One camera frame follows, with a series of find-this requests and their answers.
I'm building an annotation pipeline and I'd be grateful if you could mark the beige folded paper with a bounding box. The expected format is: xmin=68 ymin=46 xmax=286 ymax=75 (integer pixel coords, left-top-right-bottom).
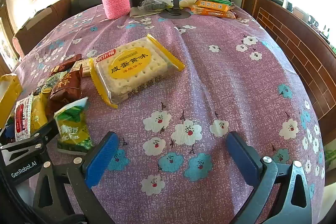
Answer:
xmin=130 ymin=6 xmax=152 ymax=19

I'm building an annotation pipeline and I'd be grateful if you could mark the small reddish brown snack packet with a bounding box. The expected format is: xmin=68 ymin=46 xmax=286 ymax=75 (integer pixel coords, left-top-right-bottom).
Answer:
xmin=49 ymin=54 xmax=82 ymax=76

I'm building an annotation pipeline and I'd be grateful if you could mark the yellow box with white inside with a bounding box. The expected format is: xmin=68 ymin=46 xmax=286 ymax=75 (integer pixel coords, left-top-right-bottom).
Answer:
xmin=0 ymin=74 xmax=23 ymax=130

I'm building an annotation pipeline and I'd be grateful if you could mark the clear yellow-edged cracker packet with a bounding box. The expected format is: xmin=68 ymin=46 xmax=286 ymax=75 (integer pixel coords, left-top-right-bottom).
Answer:
xmin=89 ymin=34 xmax=185 ymax=109

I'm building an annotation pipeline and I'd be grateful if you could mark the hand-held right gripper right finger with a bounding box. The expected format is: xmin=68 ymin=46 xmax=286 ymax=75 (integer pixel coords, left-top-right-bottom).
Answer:
xmin=226 ymin=132 xmax=313 ymax=224

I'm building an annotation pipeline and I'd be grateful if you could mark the green snack packet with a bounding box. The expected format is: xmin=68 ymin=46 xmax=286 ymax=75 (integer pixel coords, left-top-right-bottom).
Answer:
xmin=54 ymin=97 xmax=93 ymax=153

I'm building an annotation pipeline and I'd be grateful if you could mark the green-label white snack packet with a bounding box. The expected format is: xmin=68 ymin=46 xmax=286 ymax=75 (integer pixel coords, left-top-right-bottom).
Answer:
xmin=39 ymin=74 xmax=62 ymax=93

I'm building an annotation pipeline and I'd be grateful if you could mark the large reddish brown snack packet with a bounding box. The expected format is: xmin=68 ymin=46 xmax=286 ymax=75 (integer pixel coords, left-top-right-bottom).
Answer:
xmin=50 ymin=70 xmax=83 ymax=109

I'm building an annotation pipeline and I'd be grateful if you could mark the purple floral tablecloth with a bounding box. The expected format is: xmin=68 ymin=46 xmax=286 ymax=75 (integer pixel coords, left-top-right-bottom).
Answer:
xmin=13 ymin=2 xmax=327 ymax=224

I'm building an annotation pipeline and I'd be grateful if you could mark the orange cracker packet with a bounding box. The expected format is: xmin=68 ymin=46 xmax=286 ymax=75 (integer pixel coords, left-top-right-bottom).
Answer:
xmin=196 ymin=0 xmax=231 ymax=12
xmin=190 ymin=7 xmax=236 ymax=20

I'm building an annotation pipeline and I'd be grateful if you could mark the grey crumpled bag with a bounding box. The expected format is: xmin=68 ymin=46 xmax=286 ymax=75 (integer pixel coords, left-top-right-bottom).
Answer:
xmin=139 ymin=0 xmax=174 ymax=12

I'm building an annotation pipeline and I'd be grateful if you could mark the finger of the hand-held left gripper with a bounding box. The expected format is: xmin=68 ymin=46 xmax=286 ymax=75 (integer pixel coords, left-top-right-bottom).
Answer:
xmin=0 ymin=120 xmax=59 ymax=155

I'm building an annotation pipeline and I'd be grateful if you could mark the brown upholstered chair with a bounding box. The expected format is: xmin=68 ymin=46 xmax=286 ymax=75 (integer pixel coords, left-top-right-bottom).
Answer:
xmin=12 ymin=0 xmax=72 ymax=56

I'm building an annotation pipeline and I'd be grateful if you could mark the beige snack packet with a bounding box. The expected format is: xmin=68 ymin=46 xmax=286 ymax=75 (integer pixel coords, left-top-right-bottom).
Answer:
xmin=71 ymin=58 xmax=92 ymax=77

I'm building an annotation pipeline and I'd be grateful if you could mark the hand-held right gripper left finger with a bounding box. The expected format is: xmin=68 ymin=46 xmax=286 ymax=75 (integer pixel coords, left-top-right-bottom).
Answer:
xmin=33 ymin=132 xmax=121 ymax=224

